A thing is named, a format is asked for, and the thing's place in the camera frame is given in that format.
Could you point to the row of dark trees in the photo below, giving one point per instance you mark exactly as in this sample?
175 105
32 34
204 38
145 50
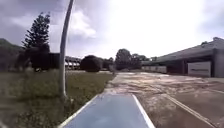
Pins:
124 60

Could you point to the round dark bush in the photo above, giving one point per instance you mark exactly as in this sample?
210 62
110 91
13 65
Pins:
91 64

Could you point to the long building with pillars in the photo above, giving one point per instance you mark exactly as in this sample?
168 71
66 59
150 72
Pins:
72 62

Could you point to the grey pole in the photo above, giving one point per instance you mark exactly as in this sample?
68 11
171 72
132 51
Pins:
63 50

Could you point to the stained concrete pavement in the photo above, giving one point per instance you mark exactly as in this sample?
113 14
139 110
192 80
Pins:
176 88

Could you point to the dark low building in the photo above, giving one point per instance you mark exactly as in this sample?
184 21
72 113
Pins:
43 60

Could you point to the tall conifer tree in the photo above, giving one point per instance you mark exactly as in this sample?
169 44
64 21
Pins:
38 33

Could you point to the grass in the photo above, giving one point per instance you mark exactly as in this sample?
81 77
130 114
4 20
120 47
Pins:
33 96

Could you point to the grey-roofed building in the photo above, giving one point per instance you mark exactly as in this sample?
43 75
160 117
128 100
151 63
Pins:
200 55

